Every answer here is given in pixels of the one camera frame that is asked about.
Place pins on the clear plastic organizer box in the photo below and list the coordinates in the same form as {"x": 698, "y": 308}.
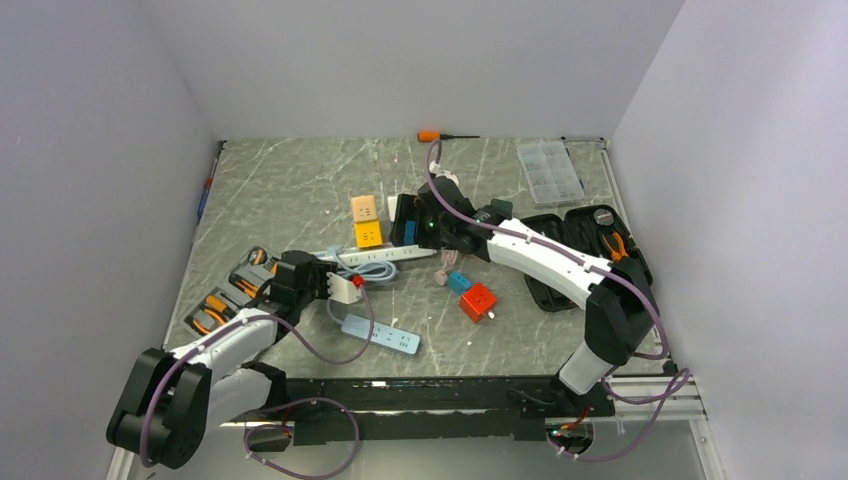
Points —
{"x": 551, "y": 176}

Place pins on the red cube adapter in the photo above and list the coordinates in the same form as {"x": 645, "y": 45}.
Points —
{"x": 477, "y": 302}

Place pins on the white and blue cube adapter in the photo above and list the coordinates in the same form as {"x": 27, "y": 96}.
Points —
{"x": 409, "y": 232}

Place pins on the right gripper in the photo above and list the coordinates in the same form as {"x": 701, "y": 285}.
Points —
{"x": 423, "y": 239}

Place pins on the white power strip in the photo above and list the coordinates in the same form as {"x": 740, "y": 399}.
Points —
{"x": 352, "y": 257}

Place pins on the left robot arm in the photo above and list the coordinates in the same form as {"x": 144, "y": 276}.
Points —
{"x": 172, "y": 398}

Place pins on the light blue power strip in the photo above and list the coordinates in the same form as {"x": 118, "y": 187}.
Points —
{"x": 380, "y": 334}

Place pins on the grey tool case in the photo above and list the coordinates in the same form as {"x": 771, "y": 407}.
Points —
{"x": 239, "y": 286}

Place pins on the dark green cube adapter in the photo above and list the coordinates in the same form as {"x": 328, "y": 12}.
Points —
{"x": 501, "y": 207}

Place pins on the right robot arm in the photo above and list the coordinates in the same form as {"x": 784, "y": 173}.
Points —
{"x": 615, "y": 296}

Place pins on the blue red pen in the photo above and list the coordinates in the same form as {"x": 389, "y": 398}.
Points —
{"x": 203, "y": 198}

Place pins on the pink cube socket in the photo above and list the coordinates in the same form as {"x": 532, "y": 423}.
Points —
{"x": 441, "y": 276}

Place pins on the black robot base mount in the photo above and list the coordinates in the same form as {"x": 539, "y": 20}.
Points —
{"x": 522, "y": 408}

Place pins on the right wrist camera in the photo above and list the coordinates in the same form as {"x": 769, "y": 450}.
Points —
{"x": 447, "y": 175}

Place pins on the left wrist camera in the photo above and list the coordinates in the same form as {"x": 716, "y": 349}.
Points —
{"x": 342, "y": 290}

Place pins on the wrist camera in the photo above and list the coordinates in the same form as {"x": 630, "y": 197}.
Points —
{"x": 447, "y": 175}
{"x": 342, "y": 290}

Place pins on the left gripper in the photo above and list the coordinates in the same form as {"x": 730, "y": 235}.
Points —
{"x": 321, "y": 267}

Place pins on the orange handled screwdriver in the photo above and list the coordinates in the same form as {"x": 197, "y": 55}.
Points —
{"x": 430, "y": 136}

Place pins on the orange cube adapter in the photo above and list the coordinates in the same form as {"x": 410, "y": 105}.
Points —
{"x": 367, "y": 226}

